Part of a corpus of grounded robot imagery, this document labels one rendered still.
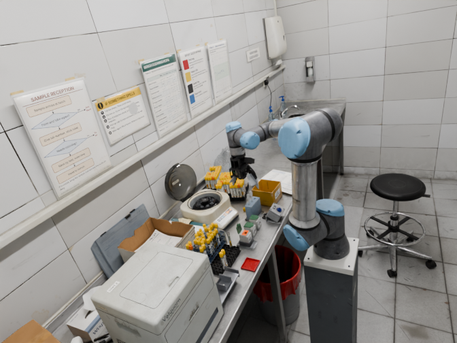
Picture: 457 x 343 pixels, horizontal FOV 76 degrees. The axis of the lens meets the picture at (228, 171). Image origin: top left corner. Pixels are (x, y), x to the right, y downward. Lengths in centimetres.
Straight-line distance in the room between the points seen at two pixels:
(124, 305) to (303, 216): 65
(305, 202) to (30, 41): 114
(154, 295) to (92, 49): 105
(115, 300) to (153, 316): 15
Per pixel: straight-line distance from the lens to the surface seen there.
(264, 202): 172
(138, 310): 95
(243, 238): 144
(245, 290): 130
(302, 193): 105
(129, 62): 162
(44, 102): 131
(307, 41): 350
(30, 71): 133
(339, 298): 147
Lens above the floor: 183
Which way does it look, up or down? 26 degrees down
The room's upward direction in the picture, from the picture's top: 11 degrees counter-clockwise
